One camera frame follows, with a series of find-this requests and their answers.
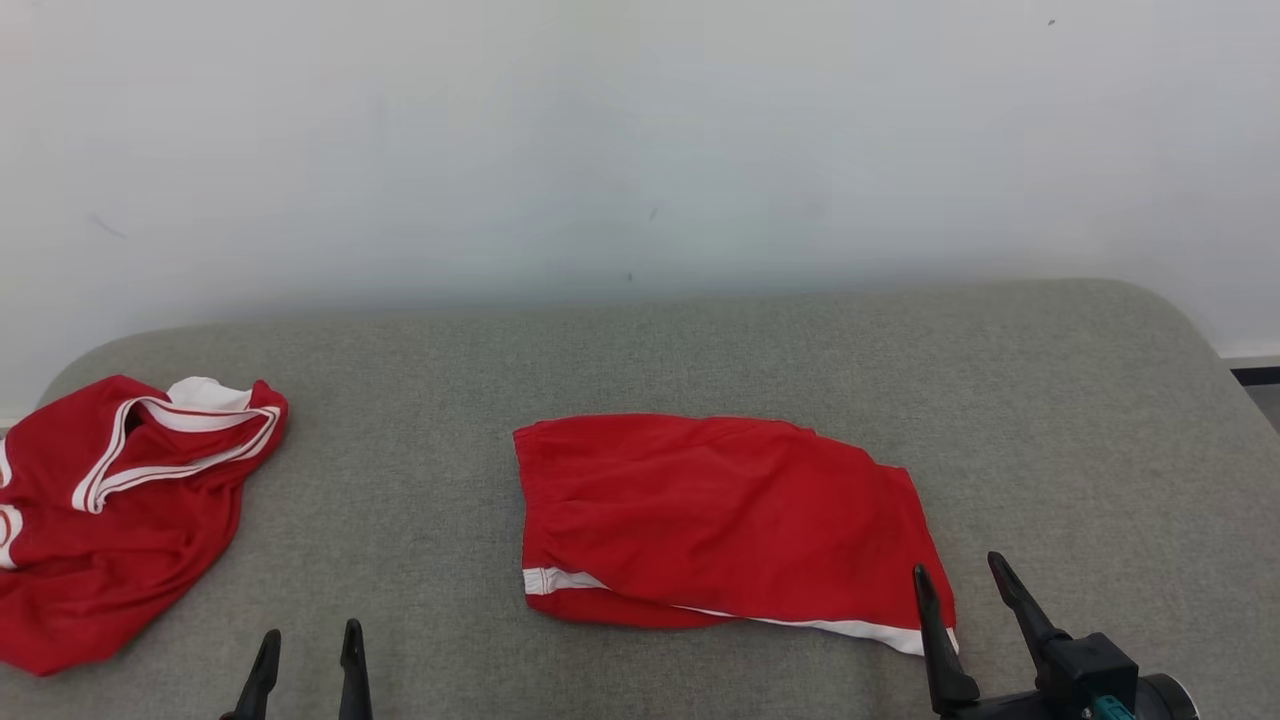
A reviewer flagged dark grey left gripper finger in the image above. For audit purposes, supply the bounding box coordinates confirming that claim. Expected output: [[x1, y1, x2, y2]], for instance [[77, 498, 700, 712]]
[[338, 619, 374, 720], [222, 629, 283, 720]]

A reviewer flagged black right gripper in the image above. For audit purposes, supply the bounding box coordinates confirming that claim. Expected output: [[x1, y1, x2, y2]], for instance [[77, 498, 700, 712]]
[[911, 551, 1143, 720]]

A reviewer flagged red basketball jersey white trim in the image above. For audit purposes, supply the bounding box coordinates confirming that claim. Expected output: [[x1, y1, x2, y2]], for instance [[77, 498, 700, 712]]
[[0, 375, 289, 677]]

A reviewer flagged red shorts white stripe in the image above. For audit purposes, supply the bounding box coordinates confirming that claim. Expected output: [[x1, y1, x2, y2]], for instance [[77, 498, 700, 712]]
[[512, 413, 959, 658]]

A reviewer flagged grey fabric sofa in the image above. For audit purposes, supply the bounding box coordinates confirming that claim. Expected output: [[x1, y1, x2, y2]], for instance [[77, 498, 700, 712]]
[[0, 278, 1280, 720]]

